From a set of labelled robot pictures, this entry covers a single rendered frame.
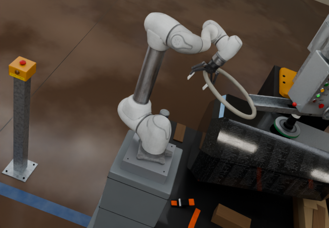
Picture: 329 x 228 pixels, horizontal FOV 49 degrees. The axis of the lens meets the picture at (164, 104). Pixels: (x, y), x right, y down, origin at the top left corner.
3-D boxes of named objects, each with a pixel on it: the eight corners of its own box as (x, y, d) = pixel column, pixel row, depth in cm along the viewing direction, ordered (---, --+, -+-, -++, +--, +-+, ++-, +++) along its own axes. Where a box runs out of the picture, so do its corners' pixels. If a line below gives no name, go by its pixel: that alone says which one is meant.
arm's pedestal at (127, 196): (145, 263, 264) (176, 204, 213) (81, 239, 265) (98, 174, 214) (161, 208, 303) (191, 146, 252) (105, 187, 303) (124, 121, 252)
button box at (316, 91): (314, 102, 260) (336, 72, 242) (315, 105, 258) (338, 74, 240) (304, 102, 258) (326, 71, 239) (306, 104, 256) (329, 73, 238)
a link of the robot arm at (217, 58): (228, 63, 232) (222, 69, 235) (226, 56, 240) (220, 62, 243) (218, 55, 229) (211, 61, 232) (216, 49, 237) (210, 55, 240)
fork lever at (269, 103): (317, 103, 293) (320, 99, 290) (329, 121, 280) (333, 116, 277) (244, 95, 270) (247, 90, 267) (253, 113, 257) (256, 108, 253)
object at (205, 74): (240, 83, 281) (242, 80, 280) (263, 129, 247) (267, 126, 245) (194, 57, 255) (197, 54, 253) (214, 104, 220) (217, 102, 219)
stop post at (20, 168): (15, 155, 302) (16, 49, 233) (37, 164, 301) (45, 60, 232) (1, 173, 286) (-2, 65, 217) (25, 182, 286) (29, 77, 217)
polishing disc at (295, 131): (271, 116, 296) (271, 115, 295) (293, 119, 302) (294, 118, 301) (280, 135, 281) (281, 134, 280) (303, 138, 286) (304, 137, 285)
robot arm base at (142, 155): (170, 167, 222) (173, 160, 219) (135, 159, 220) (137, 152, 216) (172, 146, 236) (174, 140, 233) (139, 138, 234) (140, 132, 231)
